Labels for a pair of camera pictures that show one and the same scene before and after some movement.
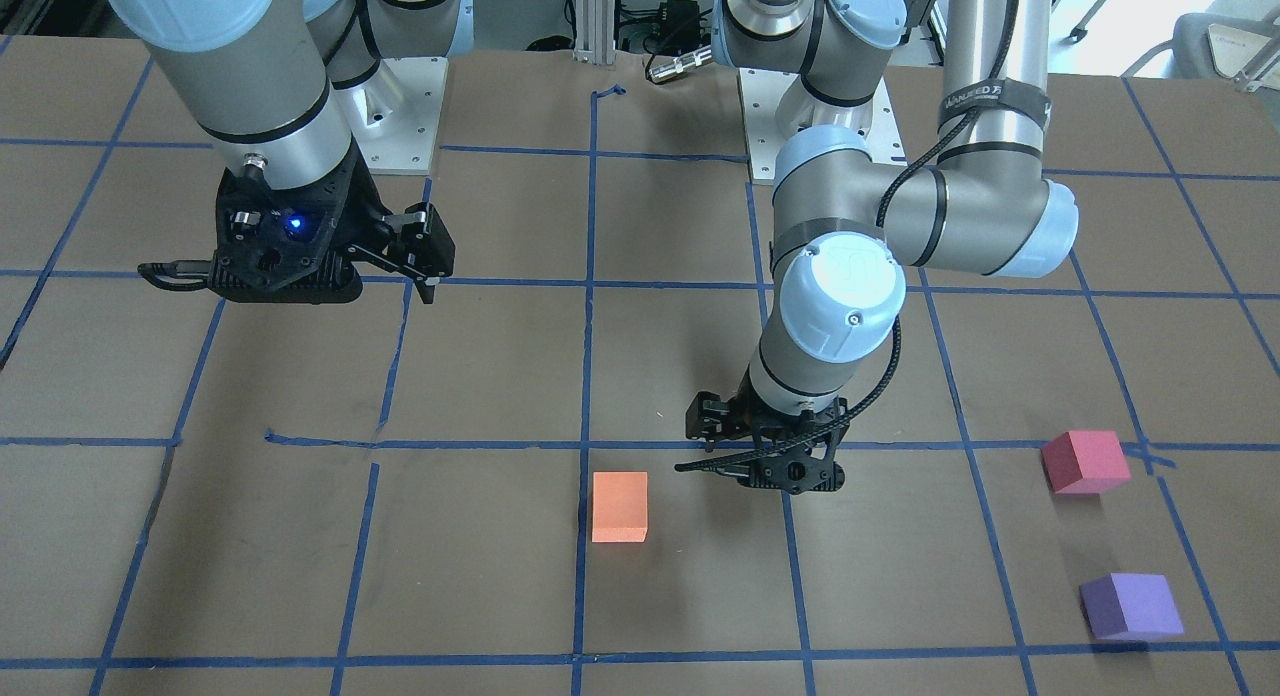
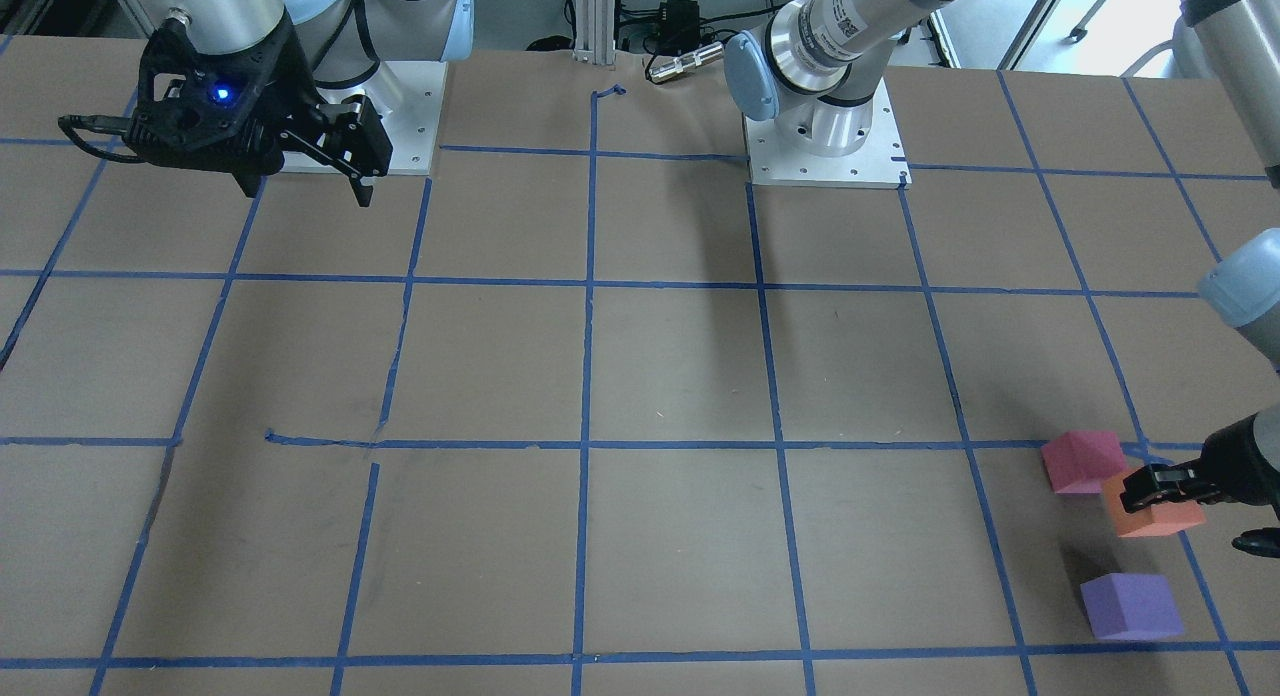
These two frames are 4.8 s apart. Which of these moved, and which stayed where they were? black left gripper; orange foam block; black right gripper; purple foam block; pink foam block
Moved: black left gripper; orange foam block; black right gripper
Stayed: pink foam block; purple foam block
